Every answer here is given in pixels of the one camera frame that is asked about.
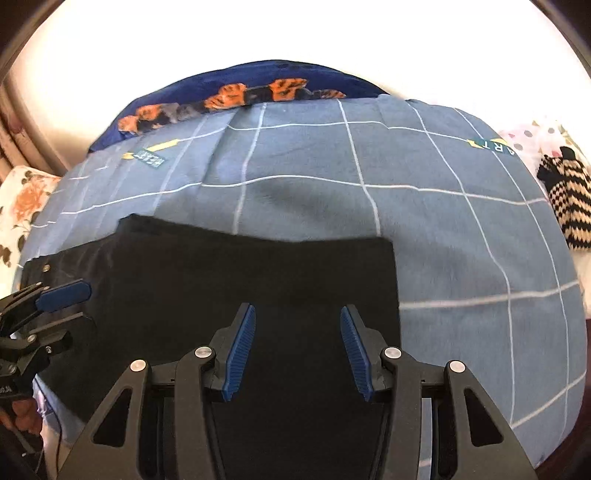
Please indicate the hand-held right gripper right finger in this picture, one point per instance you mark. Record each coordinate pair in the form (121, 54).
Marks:
(355, 350)

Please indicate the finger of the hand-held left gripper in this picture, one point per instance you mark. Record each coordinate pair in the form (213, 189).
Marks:
(64, 294)
(60, 334)

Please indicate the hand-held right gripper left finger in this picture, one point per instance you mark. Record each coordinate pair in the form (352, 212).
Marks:
(240, 350)

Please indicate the black pants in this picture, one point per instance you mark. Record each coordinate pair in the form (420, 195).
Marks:
(194, 277)

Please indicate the person's left hand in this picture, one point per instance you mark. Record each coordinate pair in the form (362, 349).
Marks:
(27, 415)

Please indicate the floral pillow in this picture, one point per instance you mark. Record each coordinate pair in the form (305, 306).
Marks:
(25, 207)

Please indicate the beige curtain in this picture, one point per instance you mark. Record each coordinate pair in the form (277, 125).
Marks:
(18, 129)

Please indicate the blue checked bedsheet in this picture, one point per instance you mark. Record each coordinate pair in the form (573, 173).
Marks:
(369, 161)

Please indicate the dark blue orange-print pillow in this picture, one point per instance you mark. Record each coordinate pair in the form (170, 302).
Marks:
(207, 78)

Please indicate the black and cream knit garment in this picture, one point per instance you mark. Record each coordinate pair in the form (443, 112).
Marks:
(572, 203)

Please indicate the white dotted cloth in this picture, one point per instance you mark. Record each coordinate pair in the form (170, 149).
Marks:
(526, 136)

